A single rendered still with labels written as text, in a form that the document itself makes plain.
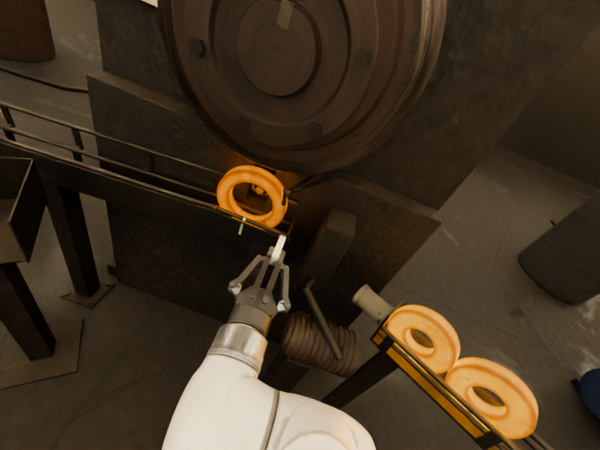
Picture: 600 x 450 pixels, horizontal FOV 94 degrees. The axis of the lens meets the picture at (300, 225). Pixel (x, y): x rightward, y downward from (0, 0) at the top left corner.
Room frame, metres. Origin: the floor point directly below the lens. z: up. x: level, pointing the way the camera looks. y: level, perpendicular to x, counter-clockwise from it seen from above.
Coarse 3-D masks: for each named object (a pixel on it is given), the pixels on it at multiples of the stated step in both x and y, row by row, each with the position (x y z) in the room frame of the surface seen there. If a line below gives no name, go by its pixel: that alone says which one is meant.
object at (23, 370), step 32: (0, 160) 0.38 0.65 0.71; (32, 160) 0.41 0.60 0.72; (0, 192) 0.37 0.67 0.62; (32, 192) 0.36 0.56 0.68; (0, 224) 0.31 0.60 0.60; (32, 224) 0.32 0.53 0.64; (0, 256) 0.24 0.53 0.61; (0, 288) 0.25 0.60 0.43; (32, 320) 0.26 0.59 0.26; (32, 352) 0.24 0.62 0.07; (64, 352) 0.29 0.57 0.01; (0, 384) 0.15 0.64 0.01
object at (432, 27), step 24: (168, 0) 0.51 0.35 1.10; (432, 0) 0.54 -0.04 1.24; (168, 24) 0.51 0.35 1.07; (432, 24) 0.54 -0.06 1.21; (168, 48) 0.51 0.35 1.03; (432, 48) 0.54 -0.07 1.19; (192, 96) 0.52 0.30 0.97; (408, 96) 0.54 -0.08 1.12; (384, 120) 0.54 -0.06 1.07; (240, 144) 0.52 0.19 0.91; (360, 144) 0.54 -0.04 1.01; (288, 168) 0.53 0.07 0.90; (312, 168) 0.53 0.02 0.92; (336, 168) 0.54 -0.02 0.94
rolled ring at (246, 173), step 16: (224, 176) 0.55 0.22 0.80; (240, 176) 0.55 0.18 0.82; (256, 176) 0.55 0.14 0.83; (272, 176) 0.58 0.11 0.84; (224, 192) 0.55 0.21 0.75; (272, 192) 0.56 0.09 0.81; (224, 208) 0.55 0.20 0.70; (240, 208) 0.58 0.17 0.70; (272, 208) 0.56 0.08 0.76; (272, 224) 0.56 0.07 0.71
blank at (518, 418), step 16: (464, 368) 0.36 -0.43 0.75; (480, 368) 0.35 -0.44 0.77; (496, 368) 0.36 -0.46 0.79; (448, 384) 0.35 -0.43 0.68; (464, 384) 0.35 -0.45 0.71; (480, 384) 0.34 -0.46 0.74; (496, 384) 0.33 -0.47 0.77; (512, 384) 0.33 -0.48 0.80; (480, 400) 0.34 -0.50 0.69; (512, 400) 0.32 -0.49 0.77; (528, 400) 0.31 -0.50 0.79; (464, 416) 0.32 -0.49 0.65; (496, 416) 0.31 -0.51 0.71; (512, 416) 0.30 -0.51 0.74; (528, 416) 0.30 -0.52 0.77; (512, 432) 0.29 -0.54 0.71; (528, 432) 0.29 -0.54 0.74
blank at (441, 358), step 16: (416, 304) 0.46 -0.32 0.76; (400, 320) 0.43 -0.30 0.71; (416, 320) 0.42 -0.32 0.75; (432, 320) 0.41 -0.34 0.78; (400, 336) 0.42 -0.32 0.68; (432, 336) 0.40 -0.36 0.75; (448, 336) 0.39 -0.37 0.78; (416, 352) 0.40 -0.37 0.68; (432, 352) 0.39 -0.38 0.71; (448, 352) 0.38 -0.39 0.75; (432, 368) 0.37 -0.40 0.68; (448, 368) 0.37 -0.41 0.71
